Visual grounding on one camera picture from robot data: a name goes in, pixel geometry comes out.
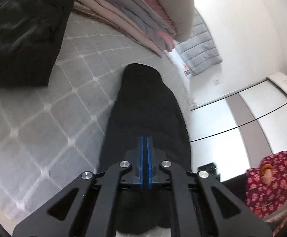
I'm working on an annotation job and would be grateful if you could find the grey quilted hanging blanket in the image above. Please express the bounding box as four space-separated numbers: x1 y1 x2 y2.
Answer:
174 11 223 77

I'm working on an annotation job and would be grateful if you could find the bed with grey checked sheet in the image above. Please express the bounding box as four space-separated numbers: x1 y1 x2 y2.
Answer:
0 1 195 228

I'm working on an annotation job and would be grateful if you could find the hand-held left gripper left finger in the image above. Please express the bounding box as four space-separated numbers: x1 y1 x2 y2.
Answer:
12 136 144 237

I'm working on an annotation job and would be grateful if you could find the mauve folded quilt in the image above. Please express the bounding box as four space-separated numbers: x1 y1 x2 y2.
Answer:
132 0 175 31

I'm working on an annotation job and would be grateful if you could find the salmon pink folded quilt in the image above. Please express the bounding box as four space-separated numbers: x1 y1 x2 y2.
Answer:
153 27 176 50

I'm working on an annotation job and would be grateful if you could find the white and grey wardrobe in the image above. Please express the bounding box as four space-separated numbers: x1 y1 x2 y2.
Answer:
190 71 287 176

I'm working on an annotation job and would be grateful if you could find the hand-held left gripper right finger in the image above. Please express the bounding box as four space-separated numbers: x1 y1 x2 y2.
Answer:
146 136 273 237

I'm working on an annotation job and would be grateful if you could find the blue grey folded quilt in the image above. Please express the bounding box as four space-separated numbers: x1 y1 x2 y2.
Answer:
101 0 170 51

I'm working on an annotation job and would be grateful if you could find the orange bracelet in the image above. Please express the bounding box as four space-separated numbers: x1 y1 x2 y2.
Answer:
260 164 276 174

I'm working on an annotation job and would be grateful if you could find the black puffer jacket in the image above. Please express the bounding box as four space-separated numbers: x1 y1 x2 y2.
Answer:
0 0 76 88

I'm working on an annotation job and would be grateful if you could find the black long coat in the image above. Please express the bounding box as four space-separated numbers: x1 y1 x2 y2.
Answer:
98 63 192 235

